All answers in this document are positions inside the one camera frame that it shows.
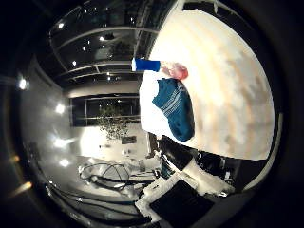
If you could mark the clear spray bottle blue head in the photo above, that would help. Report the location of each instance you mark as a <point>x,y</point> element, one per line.
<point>147,65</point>

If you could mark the blue striped cloth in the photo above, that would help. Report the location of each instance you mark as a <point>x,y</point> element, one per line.
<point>175,107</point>

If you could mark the green leafy indoor plant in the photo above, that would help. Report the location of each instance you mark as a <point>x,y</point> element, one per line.
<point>113,125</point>

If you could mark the dark wall picture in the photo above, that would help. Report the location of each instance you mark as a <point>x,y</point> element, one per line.
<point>129,140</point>

